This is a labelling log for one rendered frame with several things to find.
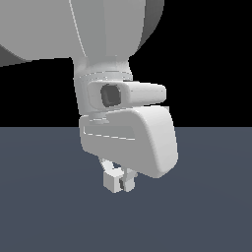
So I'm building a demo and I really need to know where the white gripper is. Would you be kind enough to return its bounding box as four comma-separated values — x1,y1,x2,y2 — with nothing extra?
79,104,180,194

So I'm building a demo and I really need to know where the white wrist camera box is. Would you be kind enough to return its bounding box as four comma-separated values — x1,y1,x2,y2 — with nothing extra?
87,80,167,109

